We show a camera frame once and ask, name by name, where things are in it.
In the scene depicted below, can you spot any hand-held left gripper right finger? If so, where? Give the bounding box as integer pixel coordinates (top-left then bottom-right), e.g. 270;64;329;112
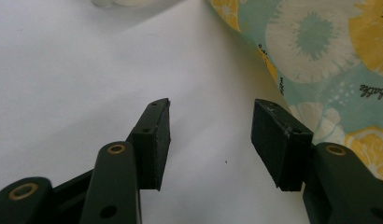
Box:
250;98;315;192

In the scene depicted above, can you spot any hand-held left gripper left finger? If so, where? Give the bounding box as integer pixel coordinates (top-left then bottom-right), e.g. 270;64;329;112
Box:
126;97;172;191

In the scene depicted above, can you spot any floral drawstring cloth bag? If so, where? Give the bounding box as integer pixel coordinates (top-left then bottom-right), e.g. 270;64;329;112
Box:
206;0;383;185

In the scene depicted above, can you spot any white plastic tray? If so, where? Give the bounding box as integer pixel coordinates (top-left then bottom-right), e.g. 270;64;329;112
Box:
91;0;153;8

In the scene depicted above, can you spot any white table cover sheet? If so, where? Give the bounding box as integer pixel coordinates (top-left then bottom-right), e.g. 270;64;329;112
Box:
0;0;312;224

